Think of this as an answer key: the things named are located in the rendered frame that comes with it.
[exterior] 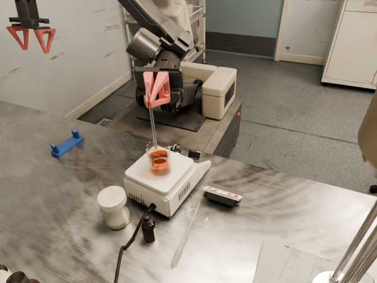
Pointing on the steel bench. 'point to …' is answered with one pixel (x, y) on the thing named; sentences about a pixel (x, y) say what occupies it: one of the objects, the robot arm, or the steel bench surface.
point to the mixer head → (369, 136)
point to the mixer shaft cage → (364, 263)
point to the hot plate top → (183, 162)
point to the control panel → (193, 159)
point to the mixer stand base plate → (292, 265)
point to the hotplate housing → (175, 195)
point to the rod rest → (66, 144)
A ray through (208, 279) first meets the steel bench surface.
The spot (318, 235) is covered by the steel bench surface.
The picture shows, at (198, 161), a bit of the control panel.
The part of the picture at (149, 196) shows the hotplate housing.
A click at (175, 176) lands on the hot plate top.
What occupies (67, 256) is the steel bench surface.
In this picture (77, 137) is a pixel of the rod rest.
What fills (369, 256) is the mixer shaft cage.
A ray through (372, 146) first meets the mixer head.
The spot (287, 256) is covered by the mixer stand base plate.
